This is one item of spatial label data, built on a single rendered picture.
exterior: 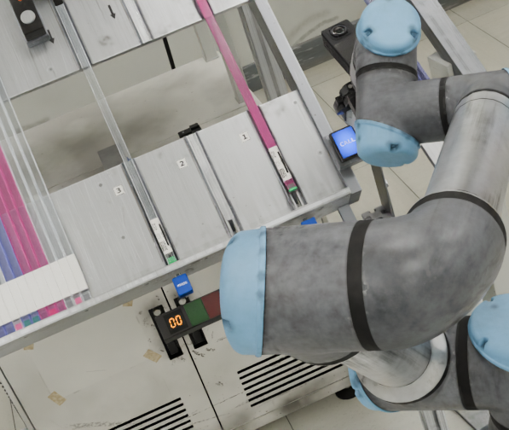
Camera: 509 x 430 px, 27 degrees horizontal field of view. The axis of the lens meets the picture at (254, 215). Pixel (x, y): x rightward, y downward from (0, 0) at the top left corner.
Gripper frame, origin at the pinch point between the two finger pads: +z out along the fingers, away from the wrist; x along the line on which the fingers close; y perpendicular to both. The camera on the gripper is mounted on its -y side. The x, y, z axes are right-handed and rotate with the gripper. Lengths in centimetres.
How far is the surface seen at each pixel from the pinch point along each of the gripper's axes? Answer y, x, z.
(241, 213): 3.3, -21.0, 11.8
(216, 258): 7.8, -27.4, 13.6
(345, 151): 2.0, -2.5, 7.2
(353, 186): 6.8, -3.2, 10.6
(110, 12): -37.9, -26.7, 11.3
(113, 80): -104, -23, 179
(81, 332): 1, -54, 51
